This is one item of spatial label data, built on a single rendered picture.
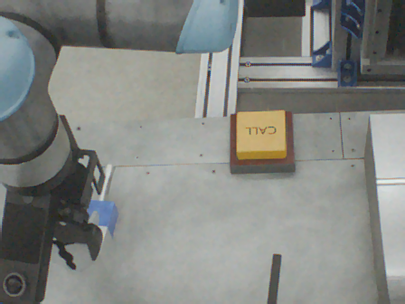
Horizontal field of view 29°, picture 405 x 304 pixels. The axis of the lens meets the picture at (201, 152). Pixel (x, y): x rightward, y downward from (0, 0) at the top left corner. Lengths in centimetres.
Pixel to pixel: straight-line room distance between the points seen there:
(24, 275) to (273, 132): 37
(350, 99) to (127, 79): 65
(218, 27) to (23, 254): 28
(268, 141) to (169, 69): 120
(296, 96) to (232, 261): 91
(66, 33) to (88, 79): 148
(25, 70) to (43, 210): 17
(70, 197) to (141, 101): 132
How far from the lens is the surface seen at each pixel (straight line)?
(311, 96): 179
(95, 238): 81
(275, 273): 92
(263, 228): 95
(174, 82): 211
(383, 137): 91
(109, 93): 212
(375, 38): 159
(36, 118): 66
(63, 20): 68
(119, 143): 103
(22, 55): 62
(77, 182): 79
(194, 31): 65
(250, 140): 97
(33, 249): 76
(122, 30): 67
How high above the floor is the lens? 164
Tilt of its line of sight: 56 degrees down
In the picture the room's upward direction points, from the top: 11 degrees counter-clockwise
